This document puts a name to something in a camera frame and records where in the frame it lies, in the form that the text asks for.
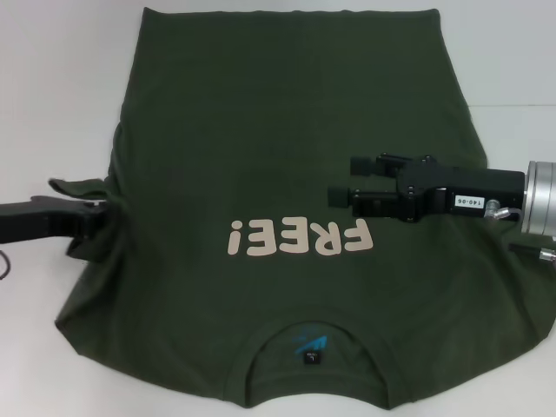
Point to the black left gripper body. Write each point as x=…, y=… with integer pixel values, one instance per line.
x=39, y=219

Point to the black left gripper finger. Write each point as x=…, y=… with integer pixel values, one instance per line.
x=102, y=215
x=80, y=241

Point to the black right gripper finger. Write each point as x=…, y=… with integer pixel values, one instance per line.
x=362, y=167
x=378, y=204

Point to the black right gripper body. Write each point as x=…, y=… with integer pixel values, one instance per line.
x=469, y=191

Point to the dark green FREE! t-shirt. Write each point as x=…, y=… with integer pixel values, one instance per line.
x=282, y=108

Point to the right gripper silver plug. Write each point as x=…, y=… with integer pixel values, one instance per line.
x=493, y=209

